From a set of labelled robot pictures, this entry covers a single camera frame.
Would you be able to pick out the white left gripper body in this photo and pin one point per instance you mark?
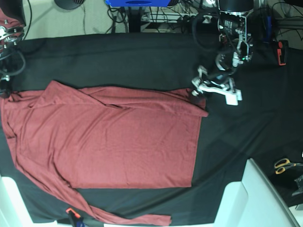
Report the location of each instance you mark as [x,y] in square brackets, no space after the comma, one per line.
[202,84]

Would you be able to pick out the red long-sleeve shirt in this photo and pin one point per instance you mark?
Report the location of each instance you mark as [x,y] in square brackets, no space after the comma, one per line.
[63,139]

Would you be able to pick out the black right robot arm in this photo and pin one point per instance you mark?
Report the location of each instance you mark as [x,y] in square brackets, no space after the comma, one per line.
[12,32]

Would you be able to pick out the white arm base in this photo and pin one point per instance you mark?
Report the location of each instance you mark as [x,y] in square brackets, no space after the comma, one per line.
[253,202]
[13,212]

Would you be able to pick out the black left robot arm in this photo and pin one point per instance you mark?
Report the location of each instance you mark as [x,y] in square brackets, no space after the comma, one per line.
[234,50]

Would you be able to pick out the black table cloth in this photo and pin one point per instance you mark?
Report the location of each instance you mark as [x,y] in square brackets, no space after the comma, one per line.
[267,125]

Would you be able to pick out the orange black clamp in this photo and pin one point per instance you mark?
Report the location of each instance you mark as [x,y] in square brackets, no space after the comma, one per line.
[282,52]

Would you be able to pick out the white power strip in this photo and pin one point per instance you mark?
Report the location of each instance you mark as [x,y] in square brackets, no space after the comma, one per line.
[189,17]

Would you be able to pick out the black stand pole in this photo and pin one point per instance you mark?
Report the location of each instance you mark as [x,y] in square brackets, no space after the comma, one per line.
[134,18]

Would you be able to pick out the blue box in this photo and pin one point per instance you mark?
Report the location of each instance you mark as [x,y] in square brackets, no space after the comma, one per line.
[137,3]

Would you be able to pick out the orange blue front clamp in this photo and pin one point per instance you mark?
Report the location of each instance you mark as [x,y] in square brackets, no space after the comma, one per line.
[75,219]

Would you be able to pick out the yellow-handled scissors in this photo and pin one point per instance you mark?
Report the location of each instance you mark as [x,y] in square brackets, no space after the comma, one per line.
[284,164]

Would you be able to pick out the blue clamp handle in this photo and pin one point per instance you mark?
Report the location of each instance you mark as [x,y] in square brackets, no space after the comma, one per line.
[268,29]

